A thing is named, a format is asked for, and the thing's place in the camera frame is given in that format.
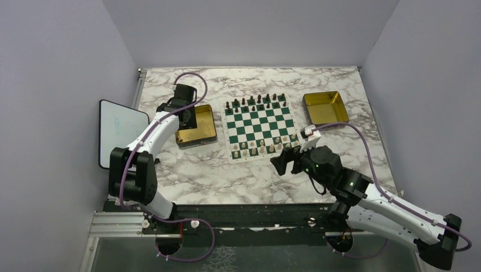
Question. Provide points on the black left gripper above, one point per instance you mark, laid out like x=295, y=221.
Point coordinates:
x=192, y=123

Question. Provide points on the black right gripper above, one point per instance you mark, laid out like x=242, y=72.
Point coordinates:
x=288, y=154

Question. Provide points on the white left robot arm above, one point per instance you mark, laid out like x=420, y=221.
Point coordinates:
x=132, y=174

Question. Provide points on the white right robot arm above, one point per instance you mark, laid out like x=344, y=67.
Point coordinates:
x=360, y=205

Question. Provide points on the green white chess board mat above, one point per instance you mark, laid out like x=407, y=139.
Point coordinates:
x=267, y=124

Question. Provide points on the gold tin with white pieces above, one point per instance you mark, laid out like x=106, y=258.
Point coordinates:
x=204, y=134

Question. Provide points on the empty gold tin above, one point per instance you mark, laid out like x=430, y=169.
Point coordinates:
x=321, y=108

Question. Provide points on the small whiteboard with black frame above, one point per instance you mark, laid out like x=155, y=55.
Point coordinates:
x=118, y=126

